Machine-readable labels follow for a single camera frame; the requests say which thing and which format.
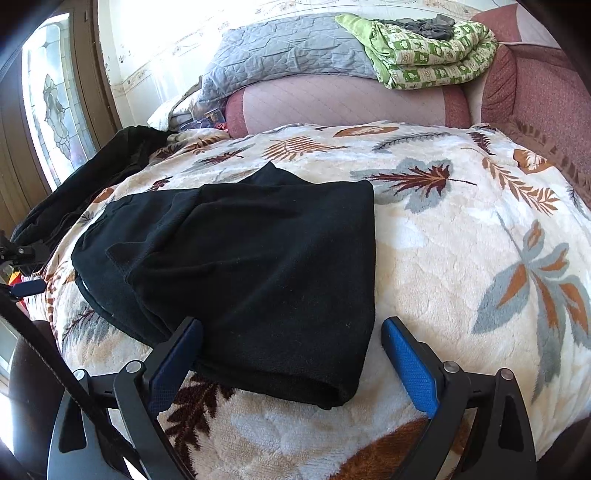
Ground black pants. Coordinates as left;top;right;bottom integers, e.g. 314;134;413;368
71;164;376;409

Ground leaf pattern fleece blanket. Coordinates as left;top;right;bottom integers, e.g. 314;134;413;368
26;122;590;479

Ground stained glass window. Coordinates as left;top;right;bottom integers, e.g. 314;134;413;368
21;13;97;189

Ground black garment at bed edge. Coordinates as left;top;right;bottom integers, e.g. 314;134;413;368
11;126;169;249

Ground grey quilted blanket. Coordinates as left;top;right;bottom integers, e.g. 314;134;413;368
191;14;377;117

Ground green patterned folded blanket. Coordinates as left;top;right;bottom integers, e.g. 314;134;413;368
335;13;498;90

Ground dark grey cloth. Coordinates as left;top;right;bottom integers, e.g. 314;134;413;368
379;14;456;41

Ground black cable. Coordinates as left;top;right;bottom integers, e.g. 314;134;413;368
0;287;139;480

